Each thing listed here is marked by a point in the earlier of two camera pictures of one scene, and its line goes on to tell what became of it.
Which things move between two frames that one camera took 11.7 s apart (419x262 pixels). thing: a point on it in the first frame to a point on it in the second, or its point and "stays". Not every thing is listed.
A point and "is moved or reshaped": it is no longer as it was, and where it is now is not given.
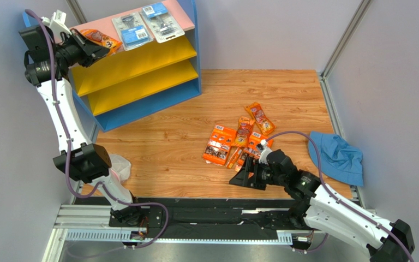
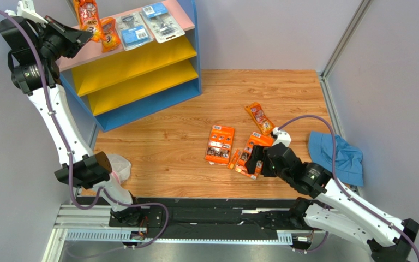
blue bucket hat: x=338 y=158 stays
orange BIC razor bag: x=264 y=123 stays
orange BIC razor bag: x=95 y=36 is moved or reshaped
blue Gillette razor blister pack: x=163 y=26 stays
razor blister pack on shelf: x=132 y=30 stays
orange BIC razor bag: x=244 y=129 to x=88 y=18
